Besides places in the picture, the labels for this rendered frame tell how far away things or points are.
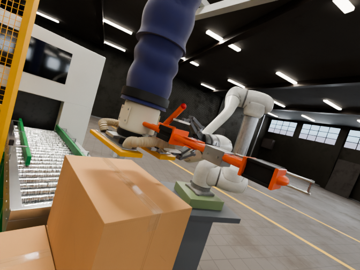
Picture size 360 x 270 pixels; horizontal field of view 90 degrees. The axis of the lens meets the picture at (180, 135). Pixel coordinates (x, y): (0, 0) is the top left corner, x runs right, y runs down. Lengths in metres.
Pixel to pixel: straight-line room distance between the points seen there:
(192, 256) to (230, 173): 0.71
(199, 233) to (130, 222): 0.93
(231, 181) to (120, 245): 0.90
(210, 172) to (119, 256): 0.86
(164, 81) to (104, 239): 0.62
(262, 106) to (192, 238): 1.08
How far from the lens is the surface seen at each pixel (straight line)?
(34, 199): 1.54
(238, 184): 1.39
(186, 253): 1.61
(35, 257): 1.13
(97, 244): 0.68
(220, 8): 3.39
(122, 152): 0.69
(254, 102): 1.34
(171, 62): 0.83
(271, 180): 0.45
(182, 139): 0.61
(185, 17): 0.89
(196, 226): 1.50
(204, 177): 1.38
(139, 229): 0.72
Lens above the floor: 1.30
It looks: 4 degrees down
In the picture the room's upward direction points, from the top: 17 degrees clockwise
